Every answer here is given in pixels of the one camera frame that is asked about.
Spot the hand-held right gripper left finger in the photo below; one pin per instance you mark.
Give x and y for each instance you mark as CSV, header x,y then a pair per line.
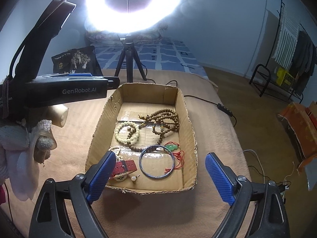
x,y
101,176

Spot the person's left forearm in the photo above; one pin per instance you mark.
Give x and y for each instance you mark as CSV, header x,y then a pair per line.
x,y
14,158

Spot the orange cardboard box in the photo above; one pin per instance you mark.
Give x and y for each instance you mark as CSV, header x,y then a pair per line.
x,y
297,121

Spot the black metal rack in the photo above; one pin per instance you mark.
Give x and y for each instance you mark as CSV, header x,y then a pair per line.
x,y
255,73

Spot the folded patterned blanket pile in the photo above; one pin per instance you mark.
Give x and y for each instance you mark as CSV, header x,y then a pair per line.
x,y
104,38

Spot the black printed bag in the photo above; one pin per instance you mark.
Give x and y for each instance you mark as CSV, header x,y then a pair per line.
x,y
74,59

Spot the black tripod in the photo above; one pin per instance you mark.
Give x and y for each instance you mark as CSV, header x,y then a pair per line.
x,y
128,59

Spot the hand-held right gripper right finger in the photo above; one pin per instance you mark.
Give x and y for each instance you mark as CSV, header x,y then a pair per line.
x,y
219,178

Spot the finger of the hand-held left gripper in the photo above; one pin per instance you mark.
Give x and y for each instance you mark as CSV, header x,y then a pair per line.
x,y
114,83

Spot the blue bangle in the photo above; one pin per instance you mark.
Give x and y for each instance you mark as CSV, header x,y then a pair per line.
x,y
140,163

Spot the dark hanging clothes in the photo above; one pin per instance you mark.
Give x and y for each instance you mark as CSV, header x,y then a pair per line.
x,y
304,59

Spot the pearl earring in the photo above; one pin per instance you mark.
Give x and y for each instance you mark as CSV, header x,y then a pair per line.
x,y
134,178

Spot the yellow box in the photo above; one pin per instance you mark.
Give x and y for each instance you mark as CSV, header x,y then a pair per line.
x,y
283,75

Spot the striped towel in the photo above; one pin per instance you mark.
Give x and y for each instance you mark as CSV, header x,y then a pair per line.
x,y
287,37

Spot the person's left hand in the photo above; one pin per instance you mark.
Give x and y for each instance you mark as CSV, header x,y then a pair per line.
x,y
44,142

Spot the blue checked bed sheet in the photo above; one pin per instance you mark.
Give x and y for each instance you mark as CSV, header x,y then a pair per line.
x,y
168,54

